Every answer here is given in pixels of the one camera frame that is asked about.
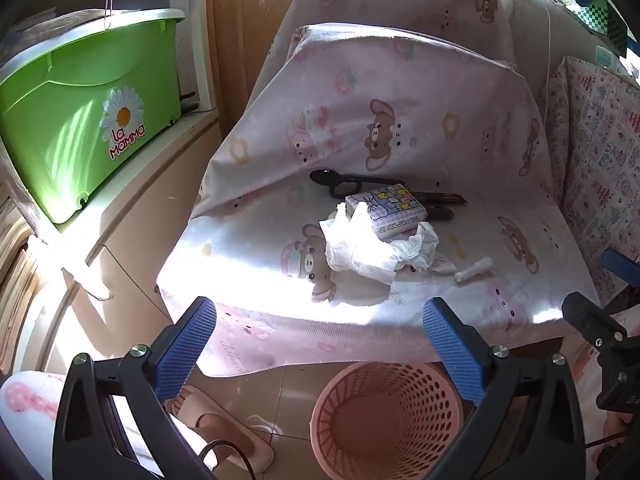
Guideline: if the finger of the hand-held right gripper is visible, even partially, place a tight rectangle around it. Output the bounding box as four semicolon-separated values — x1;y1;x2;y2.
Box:
562;292;626;356
602;249;640;286

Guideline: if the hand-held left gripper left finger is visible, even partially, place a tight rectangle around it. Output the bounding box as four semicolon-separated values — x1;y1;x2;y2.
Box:
52;296;218;480

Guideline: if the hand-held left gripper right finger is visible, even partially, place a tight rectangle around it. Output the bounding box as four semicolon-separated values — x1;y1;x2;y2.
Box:
422;296;586;480

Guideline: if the pink plastic basket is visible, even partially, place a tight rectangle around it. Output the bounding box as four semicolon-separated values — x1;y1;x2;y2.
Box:
310;360;466;480

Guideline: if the small white tube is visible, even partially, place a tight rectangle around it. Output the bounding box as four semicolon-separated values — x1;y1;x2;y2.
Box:
455;257;494;284

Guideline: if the white tissue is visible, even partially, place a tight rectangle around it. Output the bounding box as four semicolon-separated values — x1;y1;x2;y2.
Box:
320;202;441;283

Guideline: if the dark brown wrapper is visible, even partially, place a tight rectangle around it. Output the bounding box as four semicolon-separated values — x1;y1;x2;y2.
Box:
407;189;468;207

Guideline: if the printed tissue pack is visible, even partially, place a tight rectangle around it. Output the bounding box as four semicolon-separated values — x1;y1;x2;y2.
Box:
346;185;427;238

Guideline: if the black plastic spoon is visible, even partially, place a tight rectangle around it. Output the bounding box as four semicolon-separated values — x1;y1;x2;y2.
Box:
309;170;406;187

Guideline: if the beige slipper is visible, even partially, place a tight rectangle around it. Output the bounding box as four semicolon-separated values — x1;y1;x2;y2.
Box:
167;384;276;472

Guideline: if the printed cushion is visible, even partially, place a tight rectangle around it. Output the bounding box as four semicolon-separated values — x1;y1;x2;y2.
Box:
539;55;640;306

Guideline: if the white cabinet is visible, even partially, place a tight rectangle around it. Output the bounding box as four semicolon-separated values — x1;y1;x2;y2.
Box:
0;110;223;376

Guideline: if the pink fluffy clothing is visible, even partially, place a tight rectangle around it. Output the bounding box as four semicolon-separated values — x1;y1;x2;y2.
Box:
0;370;166;480

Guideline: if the green checkered cloth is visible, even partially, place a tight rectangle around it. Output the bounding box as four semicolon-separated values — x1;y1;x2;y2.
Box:
570;0;632;52

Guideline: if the green plastic tub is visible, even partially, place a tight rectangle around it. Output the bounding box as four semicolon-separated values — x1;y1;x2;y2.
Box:
0;8;187;224

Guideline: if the pink printed blanket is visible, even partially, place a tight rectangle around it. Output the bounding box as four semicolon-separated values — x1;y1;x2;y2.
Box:
155;0;601;378

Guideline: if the black cable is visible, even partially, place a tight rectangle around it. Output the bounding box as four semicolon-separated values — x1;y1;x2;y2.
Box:
200;440;253;480

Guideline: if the white cord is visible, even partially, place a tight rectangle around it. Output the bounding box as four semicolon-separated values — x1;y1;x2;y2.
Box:
541;0;557;92

